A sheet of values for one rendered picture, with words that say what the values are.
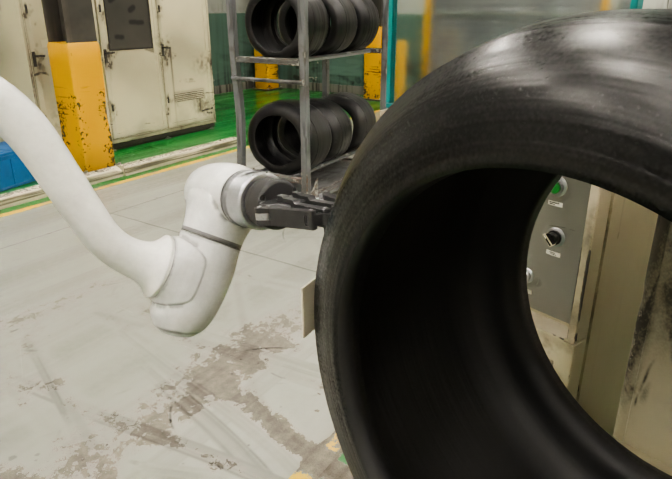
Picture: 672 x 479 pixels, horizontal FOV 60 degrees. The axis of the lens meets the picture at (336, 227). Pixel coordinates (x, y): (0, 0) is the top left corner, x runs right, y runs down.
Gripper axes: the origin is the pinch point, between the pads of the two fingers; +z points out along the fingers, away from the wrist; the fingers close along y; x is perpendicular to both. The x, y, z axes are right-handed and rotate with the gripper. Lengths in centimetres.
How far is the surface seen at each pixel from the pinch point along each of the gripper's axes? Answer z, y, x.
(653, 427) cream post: 25.9, 25.0, 29.3
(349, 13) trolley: -282, 245, -61
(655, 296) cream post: 25.3, 25.0, 11.7
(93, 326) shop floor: -239, 24, 92
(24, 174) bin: -532, 61, 42
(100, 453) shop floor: -148, -4, 105
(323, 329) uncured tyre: 8.6, -12.4, 7.8
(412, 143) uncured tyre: 22.7, -12.4, -11.7
